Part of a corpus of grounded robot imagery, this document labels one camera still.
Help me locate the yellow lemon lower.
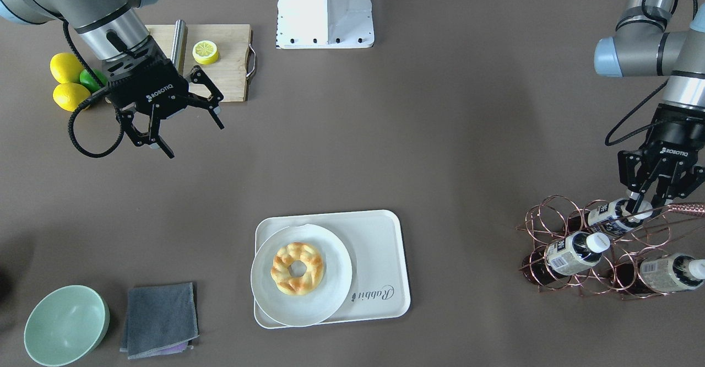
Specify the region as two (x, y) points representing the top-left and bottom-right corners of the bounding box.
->
(52, 83), (91, 112)

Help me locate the white serving tray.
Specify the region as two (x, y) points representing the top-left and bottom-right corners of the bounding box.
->
(254, 209), (411, 329)

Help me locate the wooden cutting board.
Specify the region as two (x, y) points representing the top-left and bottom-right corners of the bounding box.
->
(178, 24), (256, 103)

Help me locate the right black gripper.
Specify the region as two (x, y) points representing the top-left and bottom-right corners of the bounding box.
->
(102, 36), (225, 159)

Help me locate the half lemon slice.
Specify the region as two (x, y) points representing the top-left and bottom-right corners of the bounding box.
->
(192, 40), (220, 65)

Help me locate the mint green bowl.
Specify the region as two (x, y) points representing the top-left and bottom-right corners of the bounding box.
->
(24, 285), (110, 366)

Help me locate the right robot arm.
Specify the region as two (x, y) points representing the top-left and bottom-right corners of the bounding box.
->
(2, 0), (223, 158)

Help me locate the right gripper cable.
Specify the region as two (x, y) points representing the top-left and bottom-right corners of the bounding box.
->
(62, 20), (133, 159)

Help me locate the grey folded cloth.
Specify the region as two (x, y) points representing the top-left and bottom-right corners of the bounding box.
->
(120, 282), (199, 359)

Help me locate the copper wire bottle rack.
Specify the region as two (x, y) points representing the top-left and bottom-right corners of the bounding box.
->
(519, 196), (703, 300)

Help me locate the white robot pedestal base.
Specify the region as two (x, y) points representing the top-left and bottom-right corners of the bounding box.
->
(275, 0), (375, 49)

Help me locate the steel muddler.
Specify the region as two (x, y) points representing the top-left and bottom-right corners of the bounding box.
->
(170, 19), (187, 74)

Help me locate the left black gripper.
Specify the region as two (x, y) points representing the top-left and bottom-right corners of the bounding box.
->
(617, 104), (704, 207)

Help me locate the yellow lemon upper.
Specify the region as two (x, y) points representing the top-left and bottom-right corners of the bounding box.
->
(50, 52), (84, 84)

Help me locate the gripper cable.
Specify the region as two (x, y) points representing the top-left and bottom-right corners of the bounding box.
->
(62, 20), (133, 159)
(605, 0), (699, 147)

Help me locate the white round plate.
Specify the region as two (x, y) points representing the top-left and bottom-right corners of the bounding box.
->
(250, 224), (353, 327)

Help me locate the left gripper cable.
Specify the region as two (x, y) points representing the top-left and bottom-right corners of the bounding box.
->
(605, 0), (699, 147)

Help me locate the yellow lemon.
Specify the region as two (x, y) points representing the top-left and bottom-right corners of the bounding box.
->
(50, 52), (84, 84)
(52, 83), (91, 112)

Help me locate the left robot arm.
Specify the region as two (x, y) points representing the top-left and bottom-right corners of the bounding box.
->
(594, 0), (704, 213)

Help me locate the glazed donut bread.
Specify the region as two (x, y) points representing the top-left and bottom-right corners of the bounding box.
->
(270, 242), (325, 296)

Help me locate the green lime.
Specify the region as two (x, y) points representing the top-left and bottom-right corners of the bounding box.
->
(79, 69), (109, 94)

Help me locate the tea bottle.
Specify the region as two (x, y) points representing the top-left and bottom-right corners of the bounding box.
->
(521, 231), (610, 286)
(609, 252), (704, 296)
(562, 198), (653, 240)

